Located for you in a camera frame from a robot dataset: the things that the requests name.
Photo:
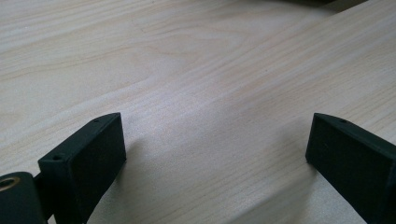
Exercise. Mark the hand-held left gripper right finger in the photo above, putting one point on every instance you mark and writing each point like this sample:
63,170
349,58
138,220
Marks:
355,168

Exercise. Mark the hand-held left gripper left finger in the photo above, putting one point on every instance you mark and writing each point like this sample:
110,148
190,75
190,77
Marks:
87,168

